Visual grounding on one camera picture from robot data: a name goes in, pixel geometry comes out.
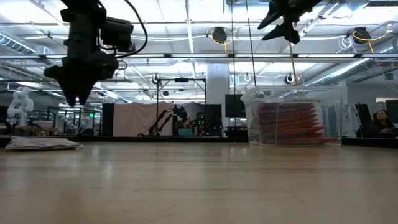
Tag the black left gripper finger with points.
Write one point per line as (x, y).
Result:
(66, 81)
(84, 85)

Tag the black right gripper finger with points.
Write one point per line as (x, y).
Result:
(286, 33)
(273, 12)

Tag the clear plastic bin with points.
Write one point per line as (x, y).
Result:
(337, 124)

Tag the black background robot arm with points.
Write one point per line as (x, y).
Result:
(208, 126)
(180, 112)

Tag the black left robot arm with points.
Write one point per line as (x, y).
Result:
(84, 7)

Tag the black partition panel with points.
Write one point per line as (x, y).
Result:
(362, 118)
(108, 119)
(214, 110)

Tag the white humanoid robot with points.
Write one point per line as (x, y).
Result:
(20, 102)

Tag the beige fabric curtain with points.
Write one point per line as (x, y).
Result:
(133, 119)

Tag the long ceiling light bar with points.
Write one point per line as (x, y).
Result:
(202, 56)

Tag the white square column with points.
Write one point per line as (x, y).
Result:
(217, 84)

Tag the black monitor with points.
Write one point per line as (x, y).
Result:
(234, 105)
(392, 107)

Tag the white printed cloth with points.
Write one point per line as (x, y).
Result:
(349, 119)

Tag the grey fabric panel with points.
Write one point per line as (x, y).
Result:
(192, 107)

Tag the teal box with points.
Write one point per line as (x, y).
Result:
(186, 132)

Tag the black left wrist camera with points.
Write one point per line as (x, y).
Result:
(116, 34)

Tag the silver ventilation duct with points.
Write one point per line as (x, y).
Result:
(357, 67)
(18, 45)

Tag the black stand frame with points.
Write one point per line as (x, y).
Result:
(182, 79)

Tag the black aluminium table frame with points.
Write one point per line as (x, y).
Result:
(367, 141)

